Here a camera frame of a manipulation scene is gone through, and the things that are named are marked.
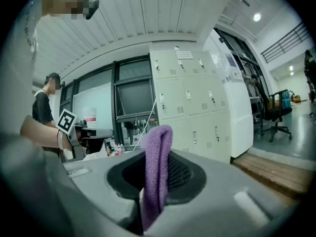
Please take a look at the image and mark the black balcony railing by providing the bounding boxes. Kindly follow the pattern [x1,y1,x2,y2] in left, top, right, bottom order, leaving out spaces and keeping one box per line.
[260,21,312,64]

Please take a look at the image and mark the red label water bottles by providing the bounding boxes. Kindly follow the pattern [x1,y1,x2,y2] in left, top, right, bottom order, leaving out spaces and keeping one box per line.
[105,142,124,157]

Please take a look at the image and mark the grey metal locker cabinet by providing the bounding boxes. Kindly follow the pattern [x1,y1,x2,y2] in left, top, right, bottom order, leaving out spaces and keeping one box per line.
[149,49,231,163]

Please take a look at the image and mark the white wristband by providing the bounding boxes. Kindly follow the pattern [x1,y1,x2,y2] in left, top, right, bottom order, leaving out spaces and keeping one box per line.
[57,129,65,150]

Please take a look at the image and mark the white cable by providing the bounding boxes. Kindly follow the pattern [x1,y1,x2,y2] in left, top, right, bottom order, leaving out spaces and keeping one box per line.
[133,100,158,151]

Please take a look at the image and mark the wooden platform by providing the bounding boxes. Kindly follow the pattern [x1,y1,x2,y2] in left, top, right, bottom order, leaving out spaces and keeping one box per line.
[232,152,316,201]

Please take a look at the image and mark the black head-worn camera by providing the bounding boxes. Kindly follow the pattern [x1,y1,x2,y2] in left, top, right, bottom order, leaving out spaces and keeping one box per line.
[85,0,100,20]

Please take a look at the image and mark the person's left forearm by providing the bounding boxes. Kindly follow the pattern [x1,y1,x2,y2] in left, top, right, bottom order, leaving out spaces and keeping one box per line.
[19,116,72,151]

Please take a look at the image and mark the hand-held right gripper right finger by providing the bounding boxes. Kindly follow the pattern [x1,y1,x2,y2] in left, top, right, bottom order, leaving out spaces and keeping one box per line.
[148,149,306,237]

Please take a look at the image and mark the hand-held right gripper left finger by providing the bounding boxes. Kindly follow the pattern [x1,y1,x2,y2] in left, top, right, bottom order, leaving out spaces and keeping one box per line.
[63,149,147,232]

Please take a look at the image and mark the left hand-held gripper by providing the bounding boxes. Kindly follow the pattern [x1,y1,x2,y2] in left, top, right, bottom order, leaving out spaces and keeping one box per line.
[56,109,114,161]

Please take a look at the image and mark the white paper notice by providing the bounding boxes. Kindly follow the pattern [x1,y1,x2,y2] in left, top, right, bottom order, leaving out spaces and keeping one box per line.
[176,50,195,60]

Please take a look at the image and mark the black office chair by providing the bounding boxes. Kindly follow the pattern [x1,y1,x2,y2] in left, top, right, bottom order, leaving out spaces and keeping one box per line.
[256,79,294,143]

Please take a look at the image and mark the black framed glass partition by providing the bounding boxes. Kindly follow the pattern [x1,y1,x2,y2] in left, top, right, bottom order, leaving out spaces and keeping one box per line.
[213,27,266,101]

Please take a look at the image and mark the purple cloth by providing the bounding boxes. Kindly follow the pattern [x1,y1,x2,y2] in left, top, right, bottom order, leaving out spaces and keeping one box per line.
[140,124,174,232]

